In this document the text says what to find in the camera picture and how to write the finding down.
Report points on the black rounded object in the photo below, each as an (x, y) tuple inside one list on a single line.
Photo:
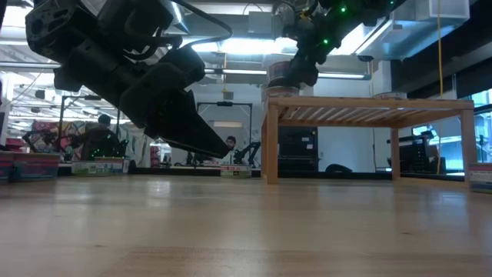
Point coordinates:
[(338, 169)]

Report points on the person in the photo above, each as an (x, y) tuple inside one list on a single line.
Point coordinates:
[(231, 141), (98, 140)]

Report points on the ceiling tube light strip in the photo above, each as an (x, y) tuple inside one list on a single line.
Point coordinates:
[(238, 72)]

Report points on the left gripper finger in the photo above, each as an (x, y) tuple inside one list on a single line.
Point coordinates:
[(200, 149), (165, 111)]

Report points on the black cabinet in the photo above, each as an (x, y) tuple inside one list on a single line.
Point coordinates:
[(298, 150)]

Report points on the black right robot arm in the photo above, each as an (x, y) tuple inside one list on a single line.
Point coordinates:
[(365, 7)]

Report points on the grey square ceiling box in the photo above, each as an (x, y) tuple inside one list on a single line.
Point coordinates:
[(228, 95)]

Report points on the colourful patchwork quilt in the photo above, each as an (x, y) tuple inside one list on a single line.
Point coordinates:
[(73, 132)]

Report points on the green-white label tin can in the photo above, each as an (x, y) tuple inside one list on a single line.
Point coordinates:
[(120, 165), (388, 95), (88, 169), (235, 172)]

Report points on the black ceiling spot lamp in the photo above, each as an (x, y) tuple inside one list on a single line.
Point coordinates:
[(40, 94)]

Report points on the black background robot arm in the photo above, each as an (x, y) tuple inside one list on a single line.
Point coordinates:
[(250, 150), (194, 157)]

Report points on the black gantry frame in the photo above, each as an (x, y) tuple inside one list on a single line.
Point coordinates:
[(238, 103), (92, 97)]

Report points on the wooden slatted shelf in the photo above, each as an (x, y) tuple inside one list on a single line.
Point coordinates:
[(365, 103)]

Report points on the grey cloth cover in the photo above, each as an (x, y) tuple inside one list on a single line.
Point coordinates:
[(136, 144)]

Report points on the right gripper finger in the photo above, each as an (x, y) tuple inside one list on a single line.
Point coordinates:
[(306, 73)]

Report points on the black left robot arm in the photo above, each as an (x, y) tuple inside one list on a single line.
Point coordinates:
[(57, 31)]

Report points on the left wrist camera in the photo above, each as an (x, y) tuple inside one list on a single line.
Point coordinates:
[(186, 65)]

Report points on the window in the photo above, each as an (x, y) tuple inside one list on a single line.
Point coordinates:
[(483, 131)]

